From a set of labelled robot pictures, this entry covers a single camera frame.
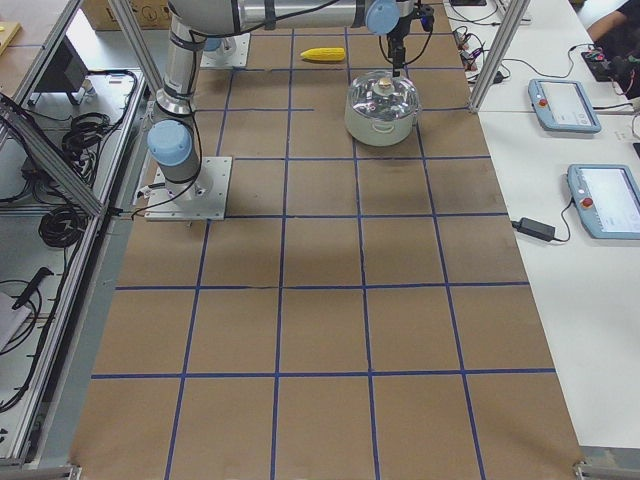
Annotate cardboard box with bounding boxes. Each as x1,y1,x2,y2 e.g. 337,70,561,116
82,0,174,32

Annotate upper teach pendant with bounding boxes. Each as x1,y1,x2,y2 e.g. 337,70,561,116
528,79,601,134

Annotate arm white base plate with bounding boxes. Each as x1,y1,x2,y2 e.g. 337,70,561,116
200,33,250,69
143,157,233,221

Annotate yellow corn cob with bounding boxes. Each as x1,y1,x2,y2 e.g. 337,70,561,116
300,47,346,63

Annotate aluminium frame post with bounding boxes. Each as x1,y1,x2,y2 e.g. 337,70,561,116
469,0,530,113

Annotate teach pendant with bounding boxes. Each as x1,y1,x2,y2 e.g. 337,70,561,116
567,164,639,240
528,79,601,134

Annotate lower teach pendant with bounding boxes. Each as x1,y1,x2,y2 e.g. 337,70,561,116
567,164,639,240

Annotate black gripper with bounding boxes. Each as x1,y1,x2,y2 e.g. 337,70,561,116
387,19,408,77

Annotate glass pot lid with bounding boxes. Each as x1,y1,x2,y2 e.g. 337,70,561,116
346,70,421,121

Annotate black power brick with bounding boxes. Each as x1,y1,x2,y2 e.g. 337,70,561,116
511,217,555,242

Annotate aluminium frame rail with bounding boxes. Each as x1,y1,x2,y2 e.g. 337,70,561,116
1,94,105,216

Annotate coiled black cables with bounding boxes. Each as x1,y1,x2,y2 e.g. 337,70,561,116
62,112,124,174

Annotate pale green cooking pot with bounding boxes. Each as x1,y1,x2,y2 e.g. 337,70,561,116
344,104,421,147

